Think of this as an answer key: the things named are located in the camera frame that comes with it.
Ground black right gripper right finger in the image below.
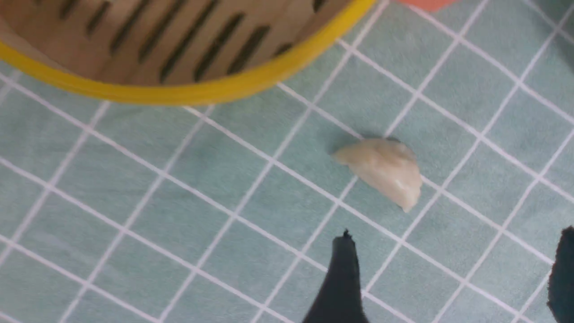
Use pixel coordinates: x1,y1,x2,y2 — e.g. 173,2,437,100
547,226,574,323

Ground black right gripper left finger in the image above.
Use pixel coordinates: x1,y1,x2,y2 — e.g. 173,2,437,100
303,229,369,323

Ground white dumpling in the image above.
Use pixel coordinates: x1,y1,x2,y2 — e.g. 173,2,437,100
332,138,422,213

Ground bamboo steamer tray yellow rim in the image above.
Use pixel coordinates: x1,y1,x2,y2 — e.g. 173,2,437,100
1,0,374,105

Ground green checkered tablecloth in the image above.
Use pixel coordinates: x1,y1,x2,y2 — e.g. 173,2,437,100
1,0,573,323

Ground orange foam cube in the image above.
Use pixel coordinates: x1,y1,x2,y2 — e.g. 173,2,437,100
397,0,457,12

